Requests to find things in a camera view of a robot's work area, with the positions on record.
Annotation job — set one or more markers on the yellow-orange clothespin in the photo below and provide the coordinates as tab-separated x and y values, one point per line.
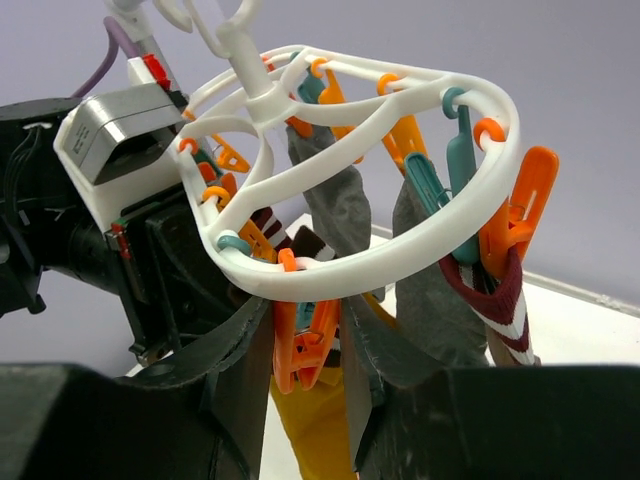
405	137

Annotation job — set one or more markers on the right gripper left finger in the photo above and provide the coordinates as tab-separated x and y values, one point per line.
197	414

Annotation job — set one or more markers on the white round clip hanger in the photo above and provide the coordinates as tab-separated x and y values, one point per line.
261	101

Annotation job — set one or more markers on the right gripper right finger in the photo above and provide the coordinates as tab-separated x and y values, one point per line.
411	418

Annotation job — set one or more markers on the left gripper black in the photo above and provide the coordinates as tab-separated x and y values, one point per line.
151	257

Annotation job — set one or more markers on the beige striped sock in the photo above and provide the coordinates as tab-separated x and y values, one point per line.
499	304

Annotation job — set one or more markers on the teal clothespin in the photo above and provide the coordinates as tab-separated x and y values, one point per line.
461	164

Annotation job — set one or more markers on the orange clothespin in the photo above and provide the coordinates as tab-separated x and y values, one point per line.
515	222
299	355

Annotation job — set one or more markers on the grey sock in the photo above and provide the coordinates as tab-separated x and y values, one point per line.
436	319
339	208

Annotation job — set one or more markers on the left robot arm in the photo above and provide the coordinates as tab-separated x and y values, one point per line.
30	172

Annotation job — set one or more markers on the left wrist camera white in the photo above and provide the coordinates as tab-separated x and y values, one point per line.
113	145

